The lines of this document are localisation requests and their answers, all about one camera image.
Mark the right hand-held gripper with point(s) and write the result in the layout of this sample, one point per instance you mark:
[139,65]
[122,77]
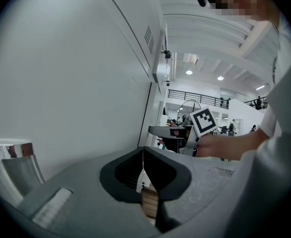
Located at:
[203,121]

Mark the wooden steps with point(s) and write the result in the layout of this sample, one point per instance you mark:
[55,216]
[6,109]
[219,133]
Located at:
[149,202]

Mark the black balcony railing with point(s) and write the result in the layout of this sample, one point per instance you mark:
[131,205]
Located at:
[197,98]
[255,103]

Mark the black pedestal fan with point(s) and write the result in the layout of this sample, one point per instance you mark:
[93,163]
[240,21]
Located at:
[192,105]

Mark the large white cabinet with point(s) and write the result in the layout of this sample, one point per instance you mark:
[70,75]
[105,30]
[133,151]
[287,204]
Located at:
[142,9]

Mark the round ceiling light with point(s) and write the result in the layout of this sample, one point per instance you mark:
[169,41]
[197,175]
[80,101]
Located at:
[220,78]
[189,72]

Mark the person's right forearm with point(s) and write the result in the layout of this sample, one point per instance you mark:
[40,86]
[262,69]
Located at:
[229,144]

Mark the person's head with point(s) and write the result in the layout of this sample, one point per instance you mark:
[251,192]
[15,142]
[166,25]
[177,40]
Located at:
[242,1]

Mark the grey locker door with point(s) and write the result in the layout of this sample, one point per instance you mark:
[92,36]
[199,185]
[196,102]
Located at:
[85,108]

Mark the person's white shirt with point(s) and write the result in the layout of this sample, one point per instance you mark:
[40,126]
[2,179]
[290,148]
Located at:
[271,182]

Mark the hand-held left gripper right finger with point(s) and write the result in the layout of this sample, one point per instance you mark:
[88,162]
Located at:
[197,182]

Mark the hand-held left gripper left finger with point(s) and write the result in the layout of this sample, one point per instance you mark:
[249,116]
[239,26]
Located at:
[85,195]

